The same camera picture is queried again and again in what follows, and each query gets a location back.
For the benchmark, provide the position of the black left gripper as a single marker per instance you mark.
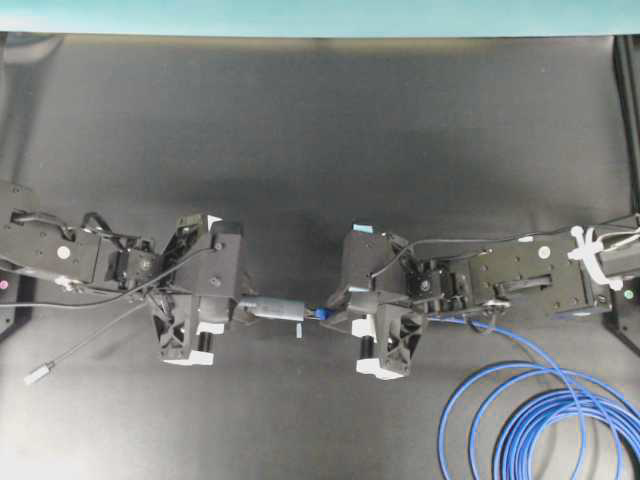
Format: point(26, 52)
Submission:
point(201, 290)

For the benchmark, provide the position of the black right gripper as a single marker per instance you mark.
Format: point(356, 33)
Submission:
point(372, 303)

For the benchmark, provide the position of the grey hub with black cable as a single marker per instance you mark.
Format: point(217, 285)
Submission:
point(272, 307)

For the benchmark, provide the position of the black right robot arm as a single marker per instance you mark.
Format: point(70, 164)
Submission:
point(570, 272)

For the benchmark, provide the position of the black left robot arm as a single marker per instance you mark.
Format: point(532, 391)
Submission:
point(89, 258)

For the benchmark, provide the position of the teal backdrop sheet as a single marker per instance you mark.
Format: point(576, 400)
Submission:
point(325, 19)

